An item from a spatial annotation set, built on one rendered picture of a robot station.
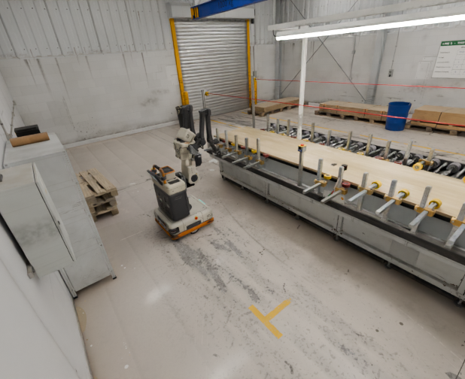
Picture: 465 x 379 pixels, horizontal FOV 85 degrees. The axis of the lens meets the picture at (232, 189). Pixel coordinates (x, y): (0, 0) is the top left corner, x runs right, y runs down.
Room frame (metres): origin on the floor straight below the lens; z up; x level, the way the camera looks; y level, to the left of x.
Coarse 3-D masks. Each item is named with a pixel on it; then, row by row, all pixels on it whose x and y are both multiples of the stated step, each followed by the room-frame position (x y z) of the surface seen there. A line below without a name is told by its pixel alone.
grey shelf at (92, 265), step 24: (48, 144) 2.37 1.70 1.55; (48, 168) 2.05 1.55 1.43; (72, 168) 2.15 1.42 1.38; (48, 192) 2.01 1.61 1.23; (72, 192) 2.11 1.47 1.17; (72, 216) 2.06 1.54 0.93; (72, 240) 2.01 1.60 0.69; (96, 240) 2.21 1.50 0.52; (72, 264) 1.96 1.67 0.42; (96, 264) 2.08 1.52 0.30; (72, 288) 1.91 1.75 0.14
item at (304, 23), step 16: (416, 0) 2.33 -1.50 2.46; (432, 0) 2.24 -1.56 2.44; (448, 0) 2.16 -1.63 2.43; (464, 0) 2.08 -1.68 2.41; (336, 16) 2.88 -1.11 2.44; (352, 16) 2.74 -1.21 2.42; (384, 16) 2.56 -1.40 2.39; (304, 48) 3.97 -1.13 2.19; (304, 64) 3.96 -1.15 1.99; (304, 80) 3.98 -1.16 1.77
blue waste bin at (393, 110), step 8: (392, 104) 7.26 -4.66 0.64; (400, 104) 7.21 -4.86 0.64; (408, 104) 7.05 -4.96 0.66; (392, 112) 6.90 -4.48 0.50; (400, 112) 6.77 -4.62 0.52; (408, 112) 6.79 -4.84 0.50; (392, 120) 6.87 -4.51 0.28; (400, 120) 6.77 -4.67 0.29; (392, 128) 6.84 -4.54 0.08; (400, 128) 6.78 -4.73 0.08
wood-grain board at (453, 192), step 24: (240, 144) 3.93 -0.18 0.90; (264, 144) 3.82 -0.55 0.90; (288, 144) 3.74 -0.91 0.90; (312, 144) 3.66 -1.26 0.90; (312, 168) 2.80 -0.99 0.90; (336, 168) 2.75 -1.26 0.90; (360, 168) 2.70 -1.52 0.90; (384, 168) 2.65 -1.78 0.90; (408, 168) 2.60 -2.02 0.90; (384, 192) 2.13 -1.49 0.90; (432, 192) 2.07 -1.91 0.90; (456, 192) 2.03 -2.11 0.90; (456, 216) 1.67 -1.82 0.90
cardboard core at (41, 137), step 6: (42, 132) 2.54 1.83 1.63; (12, 138) 2.39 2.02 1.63; (18, 138) 2.40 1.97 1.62; (24, 138) 2.42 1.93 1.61; (30, 138) 2.44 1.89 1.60; (36, 138) 2.47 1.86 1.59; (42, 138) 2.49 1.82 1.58; (48, 138) 2.52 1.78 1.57; (12, 144) 2.35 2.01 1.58; (18, 144) 2.38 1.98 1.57; (24, 144) 2.42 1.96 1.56
